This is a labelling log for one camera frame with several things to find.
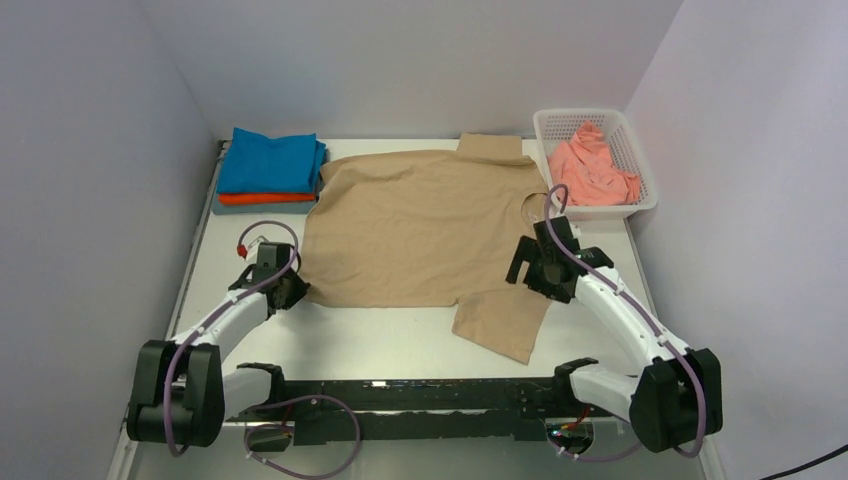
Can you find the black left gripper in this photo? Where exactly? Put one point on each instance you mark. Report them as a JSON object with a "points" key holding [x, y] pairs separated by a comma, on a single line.
{"points": [[298, 292]]}

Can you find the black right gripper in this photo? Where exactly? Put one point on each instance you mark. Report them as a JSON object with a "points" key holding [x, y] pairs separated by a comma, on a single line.
{"points": [[528, 251]]}

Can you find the beige t shirt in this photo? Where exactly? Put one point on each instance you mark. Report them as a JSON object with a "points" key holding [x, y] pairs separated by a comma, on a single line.
{"points": [[431, 228]]}

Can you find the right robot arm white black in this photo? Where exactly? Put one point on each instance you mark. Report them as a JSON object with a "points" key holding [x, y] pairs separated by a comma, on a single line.
{"points": [[675, 395]]}

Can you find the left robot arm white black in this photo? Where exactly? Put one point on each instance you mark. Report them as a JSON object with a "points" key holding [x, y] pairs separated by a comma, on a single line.
{"points": [[180, 396]]}

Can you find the folded orange t shirt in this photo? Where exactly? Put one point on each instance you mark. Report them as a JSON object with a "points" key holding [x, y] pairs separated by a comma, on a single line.
{"points": [[237, 199]]}

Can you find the folded blue t shirt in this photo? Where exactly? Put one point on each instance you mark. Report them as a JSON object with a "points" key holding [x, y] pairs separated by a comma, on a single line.
{"points": [[257, 164]]}

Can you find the pink t shirt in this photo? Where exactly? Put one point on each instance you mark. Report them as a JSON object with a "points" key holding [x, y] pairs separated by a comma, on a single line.
{"points": [[584, 164]]}

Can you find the white plastic laundry basket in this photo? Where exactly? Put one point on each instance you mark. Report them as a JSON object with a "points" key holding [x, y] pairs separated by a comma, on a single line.
{"points": [[552, 126]]}

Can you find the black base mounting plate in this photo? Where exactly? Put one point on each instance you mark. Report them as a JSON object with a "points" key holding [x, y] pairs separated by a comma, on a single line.
{"points": [[424, 409]]}

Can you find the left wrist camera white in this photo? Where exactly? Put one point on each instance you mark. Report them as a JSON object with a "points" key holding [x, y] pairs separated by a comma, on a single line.
{"points": [[248, 250]]}

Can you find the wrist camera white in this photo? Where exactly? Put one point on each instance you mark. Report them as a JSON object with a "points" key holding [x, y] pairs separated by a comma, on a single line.
{"points": [[248, 250], [571, 228]]}

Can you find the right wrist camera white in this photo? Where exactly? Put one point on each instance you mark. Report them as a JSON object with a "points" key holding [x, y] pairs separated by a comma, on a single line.
{"points": [[571, 228]]}

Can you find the aluminium frame rail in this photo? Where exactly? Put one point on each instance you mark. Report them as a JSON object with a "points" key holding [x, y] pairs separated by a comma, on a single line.
{"points": [[614, 454]]}

